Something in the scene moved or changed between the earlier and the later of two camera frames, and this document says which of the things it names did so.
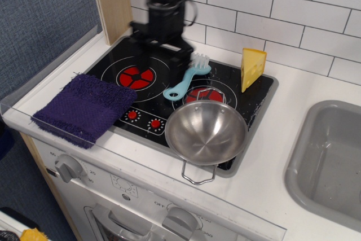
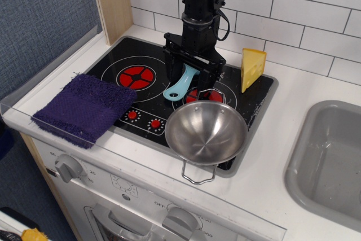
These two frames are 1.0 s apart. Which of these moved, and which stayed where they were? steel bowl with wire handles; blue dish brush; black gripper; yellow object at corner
Moved: black gripper
Stayed: yellow object at corner; steel bowl with wire handles; blue dish brush
